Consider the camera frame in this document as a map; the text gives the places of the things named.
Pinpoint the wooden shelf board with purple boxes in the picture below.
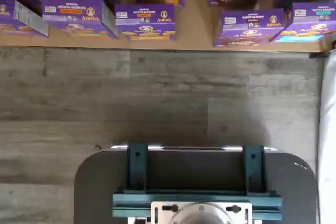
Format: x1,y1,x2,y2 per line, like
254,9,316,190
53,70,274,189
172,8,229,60
0,0,336,53

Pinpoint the purple Annie's box orange label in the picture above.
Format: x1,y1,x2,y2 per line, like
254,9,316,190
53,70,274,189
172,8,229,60
114,3,177,42

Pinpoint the purple Annie's box brown label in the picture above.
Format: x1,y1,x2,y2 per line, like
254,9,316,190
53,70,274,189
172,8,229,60
213,8,286,48

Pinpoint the purple Annie's hidden veggies box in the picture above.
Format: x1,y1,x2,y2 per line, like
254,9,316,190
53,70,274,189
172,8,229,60
41,0,118,40

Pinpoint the purple Annie's box teal label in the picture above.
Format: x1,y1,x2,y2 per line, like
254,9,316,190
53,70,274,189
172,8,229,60
270,1,336,44

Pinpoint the purple Annie's box silver side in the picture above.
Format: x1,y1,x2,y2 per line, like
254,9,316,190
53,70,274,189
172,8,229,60
0,0,50,37

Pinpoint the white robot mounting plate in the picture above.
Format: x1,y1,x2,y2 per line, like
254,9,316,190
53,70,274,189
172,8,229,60
151,201,253,224

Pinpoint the white fabric sheet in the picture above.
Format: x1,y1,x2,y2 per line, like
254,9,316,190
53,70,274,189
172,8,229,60
317,49,336,224

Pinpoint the teal upright clamp bracket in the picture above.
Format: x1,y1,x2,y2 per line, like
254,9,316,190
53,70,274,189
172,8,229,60
126,143,150,196
242,144,266,196

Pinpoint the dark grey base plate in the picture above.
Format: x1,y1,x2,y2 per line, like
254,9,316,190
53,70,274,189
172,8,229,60
73,146,316,224

